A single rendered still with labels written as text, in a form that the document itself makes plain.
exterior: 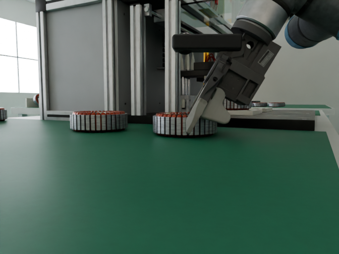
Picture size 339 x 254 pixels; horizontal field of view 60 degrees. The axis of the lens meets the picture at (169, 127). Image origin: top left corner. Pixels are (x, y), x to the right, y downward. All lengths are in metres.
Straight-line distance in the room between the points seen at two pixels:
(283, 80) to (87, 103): 5.54
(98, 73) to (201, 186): 0.67
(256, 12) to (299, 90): 5.69
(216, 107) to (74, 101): 0.53
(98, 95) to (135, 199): 0.67
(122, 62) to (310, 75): 5.53
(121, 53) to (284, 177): 0.64
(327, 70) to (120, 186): 6.05
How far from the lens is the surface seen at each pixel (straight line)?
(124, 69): 0.82
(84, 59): 0.88
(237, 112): 0.80
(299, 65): 6.21
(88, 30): 0.88
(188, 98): 0.88
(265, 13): 0.51
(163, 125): 0.47
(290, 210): 0.18
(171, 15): 0.76
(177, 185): 0.21
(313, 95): 6.17
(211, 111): 0.45
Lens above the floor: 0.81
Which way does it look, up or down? 5 degrees down
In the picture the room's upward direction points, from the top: straight up
